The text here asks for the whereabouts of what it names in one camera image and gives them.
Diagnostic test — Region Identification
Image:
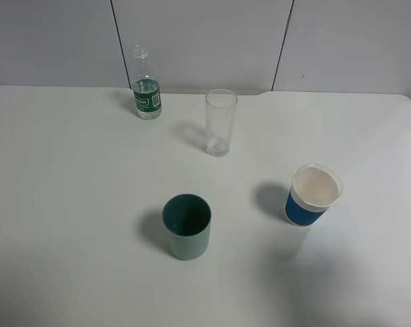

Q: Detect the clear bottle with green label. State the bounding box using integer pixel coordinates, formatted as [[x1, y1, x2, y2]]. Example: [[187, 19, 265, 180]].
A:
[[132, 45, 162, 120]]

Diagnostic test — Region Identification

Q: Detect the green plastic cup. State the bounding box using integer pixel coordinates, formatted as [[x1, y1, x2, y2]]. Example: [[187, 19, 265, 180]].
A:
[[162, 193, 212, 260]]

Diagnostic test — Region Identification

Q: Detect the white cup with blue sleeve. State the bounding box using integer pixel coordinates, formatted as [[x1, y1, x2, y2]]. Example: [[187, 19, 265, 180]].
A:
[[284, 163, 343, 227]]

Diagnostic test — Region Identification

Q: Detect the tall clear drinking glass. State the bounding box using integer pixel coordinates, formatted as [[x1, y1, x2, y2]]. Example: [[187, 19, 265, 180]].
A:
[[205, 89, 238, 157]]

